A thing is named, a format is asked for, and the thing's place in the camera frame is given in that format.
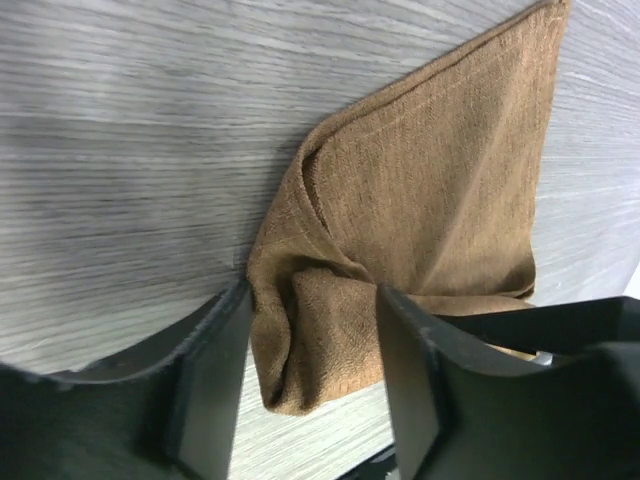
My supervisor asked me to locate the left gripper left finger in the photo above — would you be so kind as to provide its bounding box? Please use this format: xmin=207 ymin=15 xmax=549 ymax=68
xmin=1 ymin=280 xmax=252 ymax=479

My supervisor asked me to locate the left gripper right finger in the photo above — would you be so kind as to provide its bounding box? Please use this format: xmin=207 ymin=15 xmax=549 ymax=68
xmin=377 ymin=286 xmax=639 ymax=479

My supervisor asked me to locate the brown cloth napkin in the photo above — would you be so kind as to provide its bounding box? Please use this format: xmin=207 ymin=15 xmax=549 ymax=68
xmin=247 ymin=1 xmax=571 ymax=416

